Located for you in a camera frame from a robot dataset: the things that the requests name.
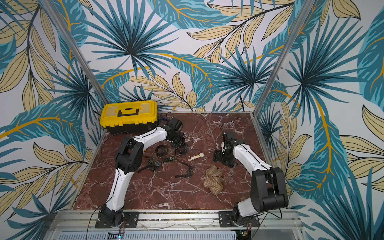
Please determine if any black looped watch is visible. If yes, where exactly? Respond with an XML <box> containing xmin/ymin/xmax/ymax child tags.
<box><xmin>175</xmin><ymin>144</ymin><xmax>189</xmax><ymax>155</ymax></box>

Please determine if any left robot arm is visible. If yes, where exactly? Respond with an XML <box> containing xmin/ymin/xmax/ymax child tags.
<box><xmin>98</xmin><ymin>118</ymin><xmax>188</xmax><ymax>228</ymax></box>

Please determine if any yellow black toolbox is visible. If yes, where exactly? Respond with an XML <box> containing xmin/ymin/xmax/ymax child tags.
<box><xmin>100</xmin><ymin>101</ymin><xmax>158</xmax><ymax>135</ymax></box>

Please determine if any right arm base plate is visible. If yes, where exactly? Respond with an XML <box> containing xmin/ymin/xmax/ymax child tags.
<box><xmin>218</xmin><ymin>211</ymin><xmax>260</xmax><ymax>228</ymax></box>

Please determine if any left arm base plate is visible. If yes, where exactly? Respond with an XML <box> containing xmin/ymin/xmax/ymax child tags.
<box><xmin>95</xmin><ymin>211</ymin><xmax>139</xmax><ymax>230</ymax></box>

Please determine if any black coiled watch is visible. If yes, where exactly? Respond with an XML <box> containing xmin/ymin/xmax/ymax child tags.
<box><xmin>155</xmin><ymin>145</ymin><xmax>168</xmax><ymax>157</ymax></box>

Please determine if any aluminium front rail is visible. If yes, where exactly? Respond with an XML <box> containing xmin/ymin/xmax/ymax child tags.
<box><xmin>44</xmin><ymin>210</ymin><xmax>308</xmax><ymax>240</ymax></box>

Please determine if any small olive watch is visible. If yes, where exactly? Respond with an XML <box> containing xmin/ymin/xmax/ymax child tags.
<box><xmin>163</xmin><ymin>156</ymin><xmax>176</xmax><ymax>163</ymax></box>

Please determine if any beige striped cloth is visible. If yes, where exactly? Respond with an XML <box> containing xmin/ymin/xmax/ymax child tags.
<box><xmin>203</xmin><ymin>165</ymin><xmax>224</xmax><ymax>195</ymax></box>

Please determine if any cream strap watch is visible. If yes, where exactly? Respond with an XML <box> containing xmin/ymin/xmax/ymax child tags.
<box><xmin>188</xmin><ymin>153</ymin><xmax>205</xmax><ymax>162</ymax></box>

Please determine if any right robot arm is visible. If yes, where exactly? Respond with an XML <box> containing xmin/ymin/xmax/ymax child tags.
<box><xmin>214</xmin><ymin>131</ymin><xmax>289</xmax><ymax>227</ymax></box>

